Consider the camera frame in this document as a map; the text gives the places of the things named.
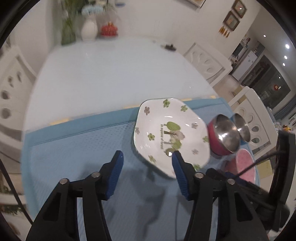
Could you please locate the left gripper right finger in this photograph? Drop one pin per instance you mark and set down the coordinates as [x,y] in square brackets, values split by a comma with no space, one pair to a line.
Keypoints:
[237,219]

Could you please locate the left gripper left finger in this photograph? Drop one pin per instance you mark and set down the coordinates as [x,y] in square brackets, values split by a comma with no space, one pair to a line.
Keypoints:
[57,219]

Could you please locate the pink cartoon bowl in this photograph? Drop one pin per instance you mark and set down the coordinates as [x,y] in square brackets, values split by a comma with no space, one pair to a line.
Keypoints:
[239,162]

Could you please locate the blue steel bowl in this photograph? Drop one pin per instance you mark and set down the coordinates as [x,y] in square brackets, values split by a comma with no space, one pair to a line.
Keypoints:
[242,128]

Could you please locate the red steel bowl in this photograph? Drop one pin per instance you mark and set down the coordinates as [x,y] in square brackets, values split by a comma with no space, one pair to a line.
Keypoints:
[224,138]

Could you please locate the larger white floral plate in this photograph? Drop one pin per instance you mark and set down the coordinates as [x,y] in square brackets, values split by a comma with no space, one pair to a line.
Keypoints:
[167,125]

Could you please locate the light blue table mat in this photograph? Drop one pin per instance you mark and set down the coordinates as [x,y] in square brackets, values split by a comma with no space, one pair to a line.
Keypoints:
[146,204]

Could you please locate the near right white chair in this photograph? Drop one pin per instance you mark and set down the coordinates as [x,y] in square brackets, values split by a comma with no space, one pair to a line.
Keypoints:
[262,130]

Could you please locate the white chair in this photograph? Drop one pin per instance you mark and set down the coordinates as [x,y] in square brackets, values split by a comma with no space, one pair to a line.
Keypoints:
[17,81]
[209,62]
[262,130]

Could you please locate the far right white chair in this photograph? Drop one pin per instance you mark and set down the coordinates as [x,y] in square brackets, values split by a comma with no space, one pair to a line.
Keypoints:
[209,62]

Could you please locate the far left white chair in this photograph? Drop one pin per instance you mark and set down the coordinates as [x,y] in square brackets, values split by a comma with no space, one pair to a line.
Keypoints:
[17,81]

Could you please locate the orange hanging ornaments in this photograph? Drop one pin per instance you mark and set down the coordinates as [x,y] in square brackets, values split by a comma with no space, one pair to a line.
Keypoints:
[224,31]

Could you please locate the small black lid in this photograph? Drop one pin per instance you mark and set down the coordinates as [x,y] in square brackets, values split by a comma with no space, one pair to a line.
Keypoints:
[169,47]

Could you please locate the small framed picture lower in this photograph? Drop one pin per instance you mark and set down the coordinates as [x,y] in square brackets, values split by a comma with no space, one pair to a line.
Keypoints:
[231,21]

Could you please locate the white flower vase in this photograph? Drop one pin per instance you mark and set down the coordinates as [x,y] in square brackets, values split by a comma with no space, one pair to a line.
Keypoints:
[89,29]

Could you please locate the red lidded cup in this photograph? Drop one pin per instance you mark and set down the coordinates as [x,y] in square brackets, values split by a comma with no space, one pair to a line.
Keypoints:
[109,30]

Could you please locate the glass vase with greenery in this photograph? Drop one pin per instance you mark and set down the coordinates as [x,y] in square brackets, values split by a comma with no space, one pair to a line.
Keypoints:
[69,11]

